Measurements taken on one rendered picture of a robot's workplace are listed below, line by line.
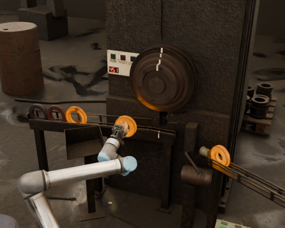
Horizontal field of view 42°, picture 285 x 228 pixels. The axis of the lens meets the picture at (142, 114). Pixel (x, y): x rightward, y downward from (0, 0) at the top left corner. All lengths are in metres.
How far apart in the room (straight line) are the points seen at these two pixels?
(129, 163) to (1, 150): 2.13
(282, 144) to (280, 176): 0.60
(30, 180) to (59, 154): 1.77
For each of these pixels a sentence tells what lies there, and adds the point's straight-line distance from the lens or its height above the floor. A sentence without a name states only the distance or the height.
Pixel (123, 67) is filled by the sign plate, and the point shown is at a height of 1.12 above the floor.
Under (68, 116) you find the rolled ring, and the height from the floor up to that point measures 0.68.
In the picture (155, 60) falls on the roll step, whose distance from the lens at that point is 2.47.
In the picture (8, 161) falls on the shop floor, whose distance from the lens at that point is 3.87.
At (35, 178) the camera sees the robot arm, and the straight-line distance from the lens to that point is 2.08.
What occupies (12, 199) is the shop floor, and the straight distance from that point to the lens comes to 3.37.
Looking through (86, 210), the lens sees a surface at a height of 0.01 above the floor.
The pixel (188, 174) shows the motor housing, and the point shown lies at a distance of 2.65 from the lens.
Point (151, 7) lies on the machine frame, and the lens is 2.60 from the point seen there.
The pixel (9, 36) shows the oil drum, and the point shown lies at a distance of 5.04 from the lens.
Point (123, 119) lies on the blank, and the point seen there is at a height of 0.89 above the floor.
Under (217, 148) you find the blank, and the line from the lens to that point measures 2.48.
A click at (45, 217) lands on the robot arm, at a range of 2.22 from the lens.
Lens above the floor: 2.05
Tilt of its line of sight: 27 degrees down
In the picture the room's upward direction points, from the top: 1 degrees clockwise
